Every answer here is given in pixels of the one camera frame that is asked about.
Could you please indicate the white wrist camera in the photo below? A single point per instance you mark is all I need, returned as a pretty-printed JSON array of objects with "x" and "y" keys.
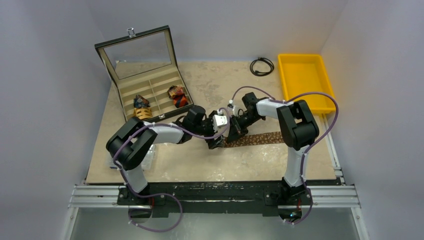
[
  {"x": 219, "y": 120},
  {"x": 236, "y": 110}
]

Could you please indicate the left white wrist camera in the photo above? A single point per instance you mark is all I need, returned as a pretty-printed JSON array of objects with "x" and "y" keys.
[{"x": 219, "y": 120}]

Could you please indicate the orange navy rolled tie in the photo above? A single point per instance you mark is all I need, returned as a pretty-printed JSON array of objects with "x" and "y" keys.
[{"x": 180, "y": 101}]

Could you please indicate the multicolour patterned rolled tie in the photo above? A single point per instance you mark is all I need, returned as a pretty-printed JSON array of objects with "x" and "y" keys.
[{"x": 175, "y": 91}]

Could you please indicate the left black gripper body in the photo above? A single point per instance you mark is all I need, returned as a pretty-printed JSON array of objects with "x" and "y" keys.
[{"x": 207, "y": 126}]

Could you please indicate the black tie display box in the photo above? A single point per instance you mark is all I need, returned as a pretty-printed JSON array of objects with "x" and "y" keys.
[{"x": 145, "y": 64}]

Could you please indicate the dark floral rolled tie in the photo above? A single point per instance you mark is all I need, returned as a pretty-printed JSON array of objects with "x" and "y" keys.
[{"x": 139, "y": 102}]

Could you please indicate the brown floral tie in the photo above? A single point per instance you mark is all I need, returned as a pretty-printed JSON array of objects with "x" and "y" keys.
[{"x": 255, "y": 140}]

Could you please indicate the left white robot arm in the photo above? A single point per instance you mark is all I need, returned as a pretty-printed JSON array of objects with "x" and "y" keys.
[{"x": 129, "y": 146}]

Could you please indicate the yellow patterned rolled tie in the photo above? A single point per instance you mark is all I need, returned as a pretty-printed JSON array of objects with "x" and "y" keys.
[{"x": 143, "y": 113}]

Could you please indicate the clear plastic screw box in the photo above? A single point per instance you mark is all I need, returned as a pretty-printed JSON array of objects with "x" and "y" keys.
[{"x": 146, "y": 162}]

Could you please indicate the yellow plastic tray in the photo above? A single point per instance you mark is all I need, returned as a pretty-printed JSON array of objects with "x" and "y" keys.
[{"x": 303, "y": 73}]

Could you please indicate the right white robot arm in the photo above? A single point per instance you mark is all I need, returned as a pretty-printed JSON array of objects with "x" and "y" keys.
[{"x": 298, "y": 128}]

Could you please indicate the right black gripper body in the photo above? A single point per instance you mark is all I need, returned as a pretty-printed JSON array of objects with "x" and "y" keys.
[{"x": 237, "y": 129}]

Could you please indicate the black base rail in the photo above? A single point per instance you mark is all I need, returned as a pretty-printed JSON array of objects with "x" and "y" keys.
[{"x": 269, "y": 198}]

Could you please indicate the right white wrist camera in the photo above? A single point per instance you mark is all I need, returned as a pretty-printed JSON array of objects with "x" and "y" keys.
[{"x": 236, "y": 110}]

